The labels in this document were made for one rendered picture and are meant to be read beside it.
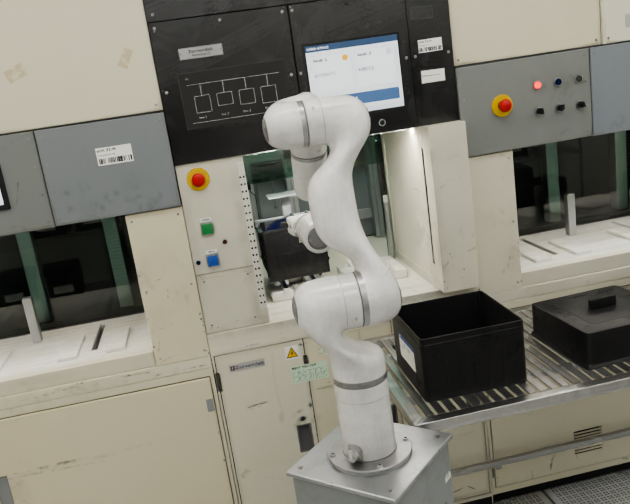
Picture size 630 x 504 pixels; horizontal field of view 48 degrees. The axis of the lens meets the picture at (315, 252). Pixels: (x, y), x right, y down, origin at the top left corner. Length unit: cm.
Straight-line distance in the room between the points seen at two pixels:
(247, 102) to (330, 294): 83
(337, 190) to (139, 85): 83
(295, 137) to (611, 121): 129
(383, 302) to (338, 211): 21
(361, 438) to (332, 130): 66
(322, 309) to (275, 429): 98
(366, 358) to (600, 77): 133
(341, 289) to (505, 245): 103
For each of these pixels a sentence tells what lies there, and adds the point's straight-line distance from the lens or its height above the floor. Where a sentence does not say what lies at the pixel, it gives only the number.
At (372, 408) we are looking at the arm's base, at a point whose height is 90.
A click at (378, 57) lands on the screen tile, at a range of 218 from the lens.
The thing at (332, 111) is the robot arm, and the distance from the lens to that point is 150.
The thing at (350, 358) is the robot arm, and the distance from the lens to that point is 149.
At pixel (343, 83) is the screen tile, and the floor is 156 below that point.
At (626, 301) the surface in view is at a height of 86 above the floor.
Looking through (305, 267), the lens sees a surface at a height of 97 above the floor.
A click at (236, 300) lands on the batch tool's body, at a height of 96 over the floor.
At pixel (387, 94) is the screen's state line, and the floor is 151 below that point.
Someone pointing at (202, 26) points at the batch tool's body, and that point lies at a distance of 211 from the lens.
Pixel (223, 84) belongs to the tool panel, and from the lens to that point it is 210.
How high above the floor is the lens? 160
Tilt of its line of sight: 14 degrees down
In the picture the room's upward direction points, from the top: 8 degrees counter-clockwise
